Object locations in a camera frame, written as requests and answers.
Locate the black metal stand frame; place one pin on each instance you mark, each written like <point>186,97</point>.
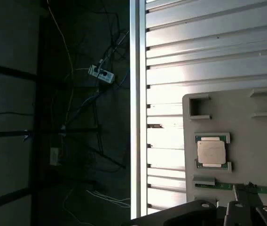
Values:
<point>39,94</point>

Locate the grey plastic parts rack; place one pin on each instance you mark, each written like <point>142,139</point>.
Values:
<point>246,141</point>

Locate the green RAM stick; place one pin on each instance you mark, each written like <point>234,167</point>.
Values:
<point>222,186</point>

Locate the silver CPU green board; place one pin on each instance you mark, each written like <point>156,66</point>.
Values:
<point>211,151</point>

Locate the white power strip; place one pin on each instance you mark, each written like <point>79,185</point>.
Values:
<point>100,74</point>

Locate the white power adapter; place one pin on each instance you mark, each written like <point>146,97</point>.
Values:
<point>54,156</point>

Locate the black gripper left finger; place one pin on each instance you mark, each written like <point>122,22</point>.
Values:
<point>190,214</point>

